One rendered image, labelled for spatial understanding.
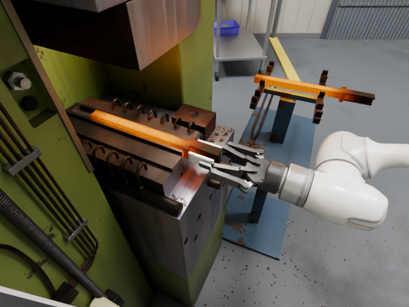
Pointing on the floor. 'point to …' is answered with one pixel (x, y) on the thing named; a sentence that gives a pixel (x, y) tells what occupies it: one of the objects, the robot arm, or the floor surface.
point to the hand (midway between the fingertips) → (204, 153)
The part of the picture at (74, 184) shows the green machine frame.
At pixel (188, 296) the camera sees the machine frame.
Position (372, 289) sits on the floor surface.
